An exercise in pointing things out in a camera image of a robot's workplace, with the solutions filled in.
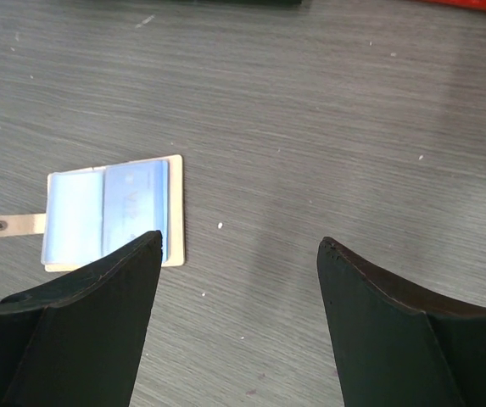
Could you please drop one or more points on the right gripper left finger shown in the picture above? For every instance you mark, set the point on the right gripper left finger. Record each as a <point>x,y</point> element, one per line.
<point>77,340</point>

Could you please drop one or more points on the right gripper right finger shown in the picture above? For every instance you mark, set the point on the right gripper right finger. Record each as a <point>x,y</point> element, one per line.
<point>396,343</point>

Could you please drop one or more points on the beige leather card holder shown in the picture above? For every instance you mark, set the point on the beige leather card holder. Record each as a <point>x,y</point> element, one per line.
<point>72,223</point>

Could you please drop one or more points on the blue VIP credit card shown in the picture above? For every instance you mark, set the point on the blue VIP credit card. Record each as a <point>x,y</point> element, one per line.
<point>135,201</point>

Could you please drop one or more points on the red plastic shopping basket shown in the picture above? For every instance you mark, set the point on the red plastic shopping basket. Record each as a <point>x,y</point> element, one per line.
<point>470,4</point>

